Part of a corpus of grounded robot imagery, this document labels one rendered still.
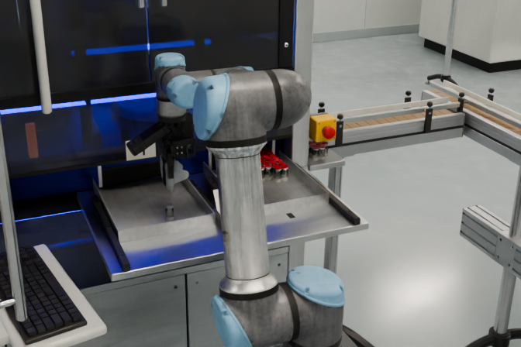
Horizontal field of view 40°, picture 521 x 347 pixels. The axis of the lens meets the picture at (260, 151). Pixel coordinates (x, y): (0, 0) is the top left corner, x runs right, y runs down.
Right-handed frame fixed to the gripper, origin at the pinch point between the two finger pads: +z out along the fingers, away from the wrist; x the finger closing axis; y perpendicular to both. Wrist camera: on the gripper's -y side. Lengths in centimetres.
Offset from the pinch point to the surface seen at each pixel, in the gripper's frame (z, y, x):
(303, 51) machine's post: -28, 48, 19
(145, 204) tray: 10.1, -3.1, 11.6
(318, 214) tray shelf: 10.2, 39.5, -11.5
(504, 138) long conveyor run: 7, 121, 10
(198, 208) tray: 10.0, 9.7, 3.4
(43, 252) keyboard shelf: 17.9, -32.1, 8.6
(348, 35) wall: 91, 330, 476
